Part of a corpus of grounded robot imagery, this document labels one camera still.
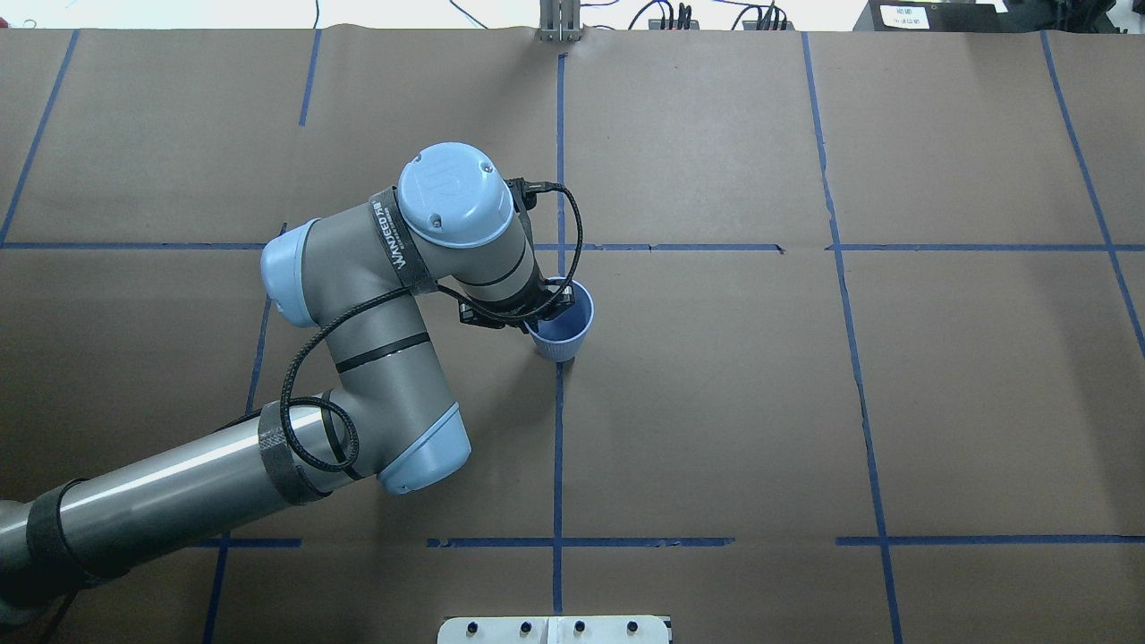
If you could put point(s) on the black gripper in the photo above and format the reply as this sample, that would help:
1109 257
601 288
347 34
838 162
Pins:
543 305

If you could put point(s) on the blue ribbed cup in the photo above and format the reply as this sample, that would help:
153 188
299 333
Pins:
558 339

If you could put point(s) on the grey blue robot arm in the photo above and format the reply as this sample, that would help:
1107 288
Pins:
365 396

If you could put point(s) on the white pole with base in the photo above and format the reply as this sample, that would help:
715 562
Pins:
601 628

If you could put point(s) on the black control box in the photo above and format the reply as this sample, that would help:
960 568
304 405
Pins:
940 17

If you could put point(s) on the aluminium frame post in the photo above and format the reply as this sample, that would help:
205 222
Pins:
559 21

